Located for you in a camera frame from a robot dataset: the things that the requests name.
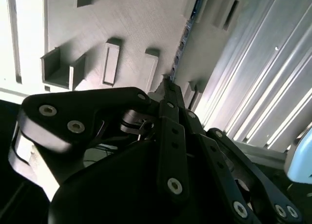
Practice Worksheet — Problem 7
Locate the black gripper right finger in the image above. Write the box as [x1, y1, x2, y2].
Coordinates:
[175, 86, 304, 224]

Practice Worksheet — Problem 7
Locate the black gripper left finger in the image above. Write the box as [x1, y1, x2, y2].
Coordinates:
[8, 75, 191, 209]

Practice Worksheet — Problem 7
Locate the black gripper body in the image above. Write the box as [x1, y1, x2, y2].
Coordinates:
[47, 139, 234, 224]

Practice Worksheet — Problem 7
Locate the blue RAM stick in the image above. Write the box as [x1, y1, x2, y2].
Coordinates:
[167, 0, 208, 83]

